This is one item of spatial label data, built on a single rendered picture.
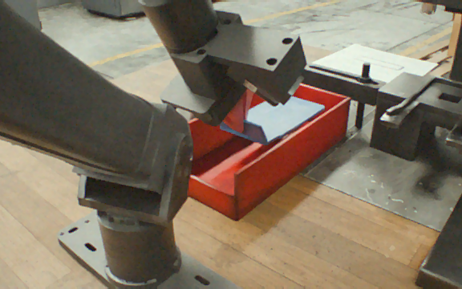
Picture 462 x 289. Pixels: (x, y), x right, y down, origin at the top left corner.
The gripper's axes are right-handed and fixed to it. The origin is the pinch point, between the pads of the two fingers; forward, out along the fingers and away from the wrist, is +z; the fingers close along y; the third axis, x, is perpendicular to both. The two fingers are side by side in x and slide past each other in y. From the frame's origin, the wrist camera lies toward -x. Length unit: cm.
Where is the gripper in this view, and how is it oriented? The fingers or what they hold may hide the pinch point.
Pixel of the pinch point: (237, 124)
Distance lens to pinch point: 50.4
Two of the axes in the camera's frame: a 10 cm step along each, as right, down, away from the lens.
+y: 5.4, -7.6, 3.6
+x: -7.8, -3.0, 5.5
